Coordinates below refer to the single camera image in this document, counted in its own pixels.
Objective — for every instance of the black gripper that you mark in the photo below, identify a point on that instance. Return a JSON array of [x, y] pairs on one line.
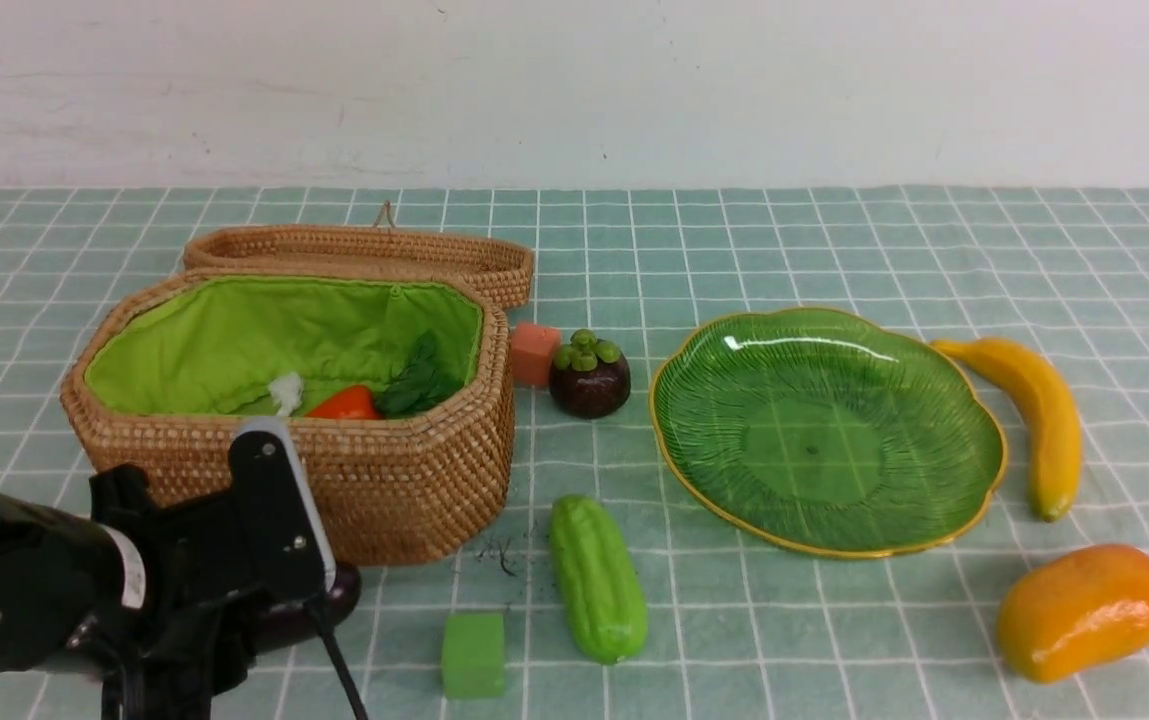
[[224, 549]]

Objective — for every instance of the orange toy carrot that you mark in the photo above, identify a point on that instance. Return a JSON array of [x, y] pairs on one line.
[[422, 381]]

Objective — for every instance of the dark purple toy mangosteen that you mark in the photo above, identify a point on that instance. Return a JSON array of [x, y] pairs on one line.
[[589, 377]]

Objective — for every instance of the yellow toy banana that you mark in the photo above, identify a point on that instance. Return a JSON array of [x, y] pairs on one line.
[[1046, 403]]

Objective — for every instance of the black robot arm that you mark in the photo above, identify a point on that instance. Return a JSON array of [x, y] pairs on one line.
[[4, 580]]

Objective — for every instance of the woven wicker basket green lining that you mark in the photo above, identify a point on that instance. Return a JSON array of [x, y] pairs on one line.
[[174, 370]]

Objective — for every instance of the green foam cube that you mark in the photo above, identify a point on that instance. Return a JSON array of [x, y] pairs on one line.
[[473, 656]]

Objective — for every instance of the orange foam cube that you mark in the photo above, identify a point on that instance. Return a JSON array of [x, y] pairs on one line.
[[532, 349]]

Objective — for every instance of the green toy bitter gourd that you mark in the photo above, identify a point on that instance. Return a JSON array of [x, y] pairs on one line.
[[603, 597]]

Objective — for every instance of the woven wicker basket lid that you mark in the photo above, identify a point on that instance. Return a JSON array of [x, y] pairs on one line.
[[501, 271]]

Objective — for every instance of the green glass leaf plate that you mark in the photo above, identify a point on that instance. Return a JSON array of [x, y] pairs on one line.
[[820, 432]]

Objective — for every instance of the green checkered tablecloth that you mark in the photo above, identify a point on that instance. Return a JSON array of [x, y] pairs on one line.
[[737, 629]]

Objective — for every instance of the orange toy mango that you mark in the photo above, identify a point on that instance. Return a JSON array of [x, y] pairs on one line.
[[1086, 609]]

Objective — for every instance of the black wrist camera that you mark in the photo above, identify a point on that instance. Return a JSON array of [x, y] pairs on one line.
[[290, 552]]

